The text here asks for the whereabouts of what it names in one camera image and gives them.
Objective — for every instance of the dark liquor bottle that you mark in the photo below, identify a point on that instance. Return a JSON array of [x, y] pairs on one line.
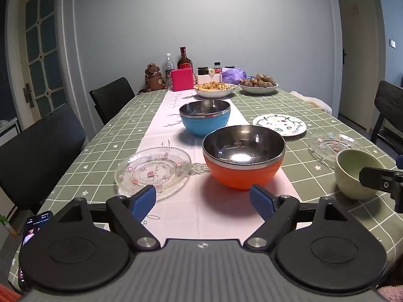
[[184, 60]]

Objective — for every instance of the beige wooden door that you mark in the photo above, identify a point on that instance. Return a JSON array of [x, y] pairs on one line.
[[355, 53]]

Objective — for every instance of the orange steel bowl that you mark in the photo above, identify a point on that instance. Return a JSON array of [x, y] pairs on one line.
[[239, 176]]

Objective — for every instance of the green ceramic bowl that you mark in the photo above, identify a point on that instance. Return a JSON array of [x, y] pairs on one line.
[[346, 179]]

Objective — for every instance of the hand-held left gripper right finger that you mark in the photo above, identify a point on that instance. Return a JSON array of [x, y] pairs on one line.
[[263, 203]]

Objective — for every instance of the white dish of chestnuts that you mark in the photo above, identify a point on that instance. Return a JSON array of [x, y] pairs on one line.
[[258, 88]]

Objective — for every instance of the pink box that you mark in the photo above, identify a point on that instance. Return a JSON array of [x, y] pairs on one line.
[[182, 80]]

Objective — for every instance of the clear water bottle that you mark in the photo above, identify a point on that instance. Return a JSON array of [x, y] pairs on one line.
[[168, 66]]

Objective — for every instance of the white box with jars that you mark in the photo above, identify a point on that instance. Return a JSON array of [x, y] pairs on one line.
[[204, 78]]

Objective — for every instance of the floral glass plate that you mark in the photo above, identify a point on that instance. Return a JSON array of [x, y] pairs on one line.
[[330, 144], [151, 170]]

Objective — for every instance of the white light switch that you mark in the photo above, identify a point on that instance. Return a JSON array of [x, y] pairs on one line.
[[392, 43]]

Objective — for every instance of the white dish of fries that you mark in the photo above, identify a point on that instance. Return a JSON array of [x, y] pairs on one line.
[[214, 92]]

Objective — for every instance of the dark jar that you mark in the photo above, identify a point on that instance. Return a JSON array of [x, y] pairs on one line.
[[203, 71]]

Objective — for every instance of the black smartphone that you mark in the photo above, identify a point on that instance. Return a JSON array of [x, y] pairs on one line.
[[34, 229]]

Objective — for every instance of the brown bear bottle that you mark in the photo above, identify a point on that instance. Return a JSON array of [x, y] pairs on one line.
[[153, 80]]

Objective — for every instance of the glass pane door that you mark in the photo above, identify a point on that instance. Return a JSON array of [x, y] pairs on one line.
[[41, 47]]

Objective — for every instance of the white table runner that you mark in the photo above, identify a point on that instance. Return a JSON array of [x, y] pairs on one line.
[[201, 207]]

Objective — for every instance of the white bag of snacks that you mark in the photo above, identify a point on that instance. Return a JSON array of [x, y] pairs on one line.
[[318, 102]]

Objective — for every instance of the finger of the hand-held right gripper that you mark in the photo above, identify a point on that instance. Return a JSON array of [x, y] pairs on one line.
[[377, 178]]

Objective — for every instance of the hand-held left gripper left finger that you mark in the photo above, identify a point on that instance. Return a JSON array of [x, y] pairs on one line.
[[143, 203]]

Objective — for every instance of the purple tissue pack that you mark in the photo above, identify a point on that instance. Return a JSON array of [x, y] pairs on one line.
[[233, 75]]

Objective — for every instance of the white painted plate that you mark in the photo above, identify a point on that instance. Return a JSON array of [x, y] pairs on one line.
[[277, 125]]

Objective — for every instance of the black wooden chair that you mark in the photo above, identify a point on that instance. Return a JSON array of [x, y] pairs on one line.
[[388, 100]]

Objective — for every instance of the red label jar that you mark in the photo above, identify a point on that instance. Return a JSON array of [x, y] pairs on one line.
[[217, 68]]

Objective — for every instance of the blue steel bowl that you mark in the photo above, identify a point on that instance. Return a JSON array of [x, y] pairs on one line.
[[201, 125]]

